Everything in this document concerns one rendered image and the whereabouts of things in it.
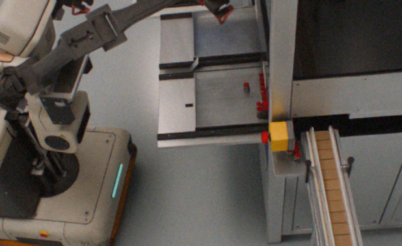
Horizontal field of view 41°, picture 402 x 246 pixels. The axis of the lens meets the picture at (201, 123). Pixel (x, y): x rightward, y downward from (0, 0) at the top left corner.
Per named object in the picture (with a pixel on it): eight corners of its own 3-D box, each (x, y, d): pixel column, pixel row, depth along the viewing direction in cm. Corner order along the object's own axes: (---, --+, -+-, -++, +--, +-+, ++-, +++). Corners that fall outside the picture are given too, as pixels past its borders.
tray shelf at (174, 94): (270, 6, 234) (271, 3, 233) (291, 140, 193) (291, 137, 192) (161, 16, 237) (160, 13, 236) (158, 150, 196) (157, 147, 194)
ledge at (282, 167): (309, 144, 192) (309, 140, 190) (315, 175, 184) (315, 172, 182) (270, 146, 192) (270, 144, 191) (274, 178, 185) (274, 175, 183)
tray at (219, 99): (281, 71, 210) (281, 65, 207) (290, 125, 195) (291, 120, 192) (194, 78, 212) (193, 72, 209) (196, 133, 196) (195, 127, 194)
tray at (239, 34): (272, 11, 230) (272, 4, 227) (279, 56, 215) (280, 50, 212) (192, 18, 232) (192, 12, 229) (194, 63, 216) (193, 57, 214)
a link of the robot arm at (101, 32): (62, 23, 135) (82, 59, 136) (104, 5, 142) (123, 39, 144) (10, 70, 170) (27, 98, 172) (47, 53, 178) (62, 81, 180)
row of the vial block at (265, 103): (264, 80, 208) (264, 72, 204) (268, 118, 197) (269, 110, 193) (258, 81, 208) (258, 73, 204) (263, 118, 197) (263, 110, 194)
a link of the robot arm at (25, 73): (6, 79, 170) (15, 94, 171) (23, 67, 164) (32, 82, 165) (28, 69, 177) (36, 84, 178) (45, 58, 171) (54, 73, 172)
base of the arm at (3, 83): (2, 71, 178) (-11, 100, 171) (15, 62, 173) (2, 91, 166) (24, 85, 182) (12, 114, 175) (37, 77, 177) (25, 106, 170)
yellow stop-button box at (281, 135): (290, 133, 183) (291, 120, 177) (293, 150, 179) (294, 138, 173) (267, 134, 184) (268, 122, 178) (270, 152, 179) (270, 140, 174)
